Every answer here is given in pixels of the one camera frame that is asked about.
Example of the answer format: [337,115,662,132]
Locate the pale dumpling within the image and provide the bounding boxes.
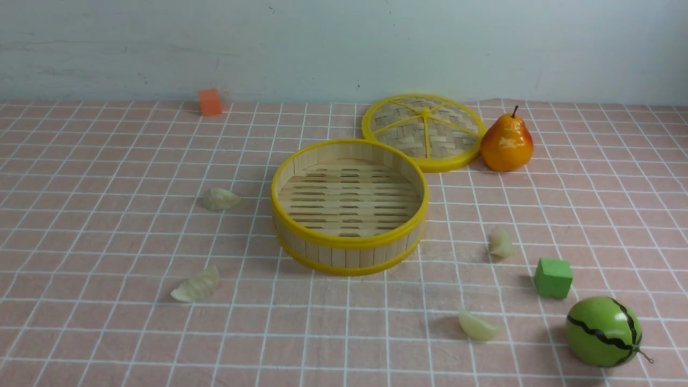
[201,187,242,211]
[488,228,516,259]
[458,309,502,341]
[170,266,219,303]

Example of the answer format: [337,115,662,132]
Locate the bamboo steamer tray yellow rim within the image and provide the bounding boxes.
[270,139,428,276]

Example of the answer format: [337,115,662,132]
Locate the bamboo steamer lid yellow rim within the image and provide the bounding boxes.
[361,95,487,173]

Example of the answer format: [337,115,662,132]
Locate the orange foam cube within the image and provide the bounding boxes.
[197,88,223,117]

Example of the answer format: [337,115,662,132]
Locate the orange yellow toy pear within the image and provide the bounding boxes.
[479,105,535,173]

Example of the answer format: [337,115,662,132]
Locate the pale dumpling front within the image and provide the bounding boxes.
[458,309,502,341]

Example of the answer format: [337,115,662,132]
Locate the green foam cube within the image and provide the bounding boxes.
[535,257,573,299]

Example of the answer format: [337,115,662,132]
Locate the pink checkered tablecloth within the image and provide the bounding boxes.
[1,101,687,386]

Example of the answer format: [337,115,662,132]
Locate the green striped toy watermelon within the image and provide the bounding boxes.
[565,296,654,368]

